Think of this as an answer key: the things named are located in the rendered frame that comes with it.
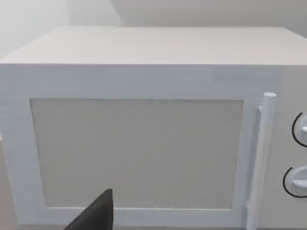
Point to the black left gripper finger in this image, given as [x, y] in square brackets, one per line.
[99, 213]

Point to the pale microwave door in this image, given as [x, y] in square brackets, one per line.
[134, 153]

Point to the pale microwave oven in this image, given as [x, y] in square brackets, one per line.
[153, 45]

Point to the pale microwave knob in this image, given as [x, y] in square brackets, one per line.
[302, 130]
[297, 182]

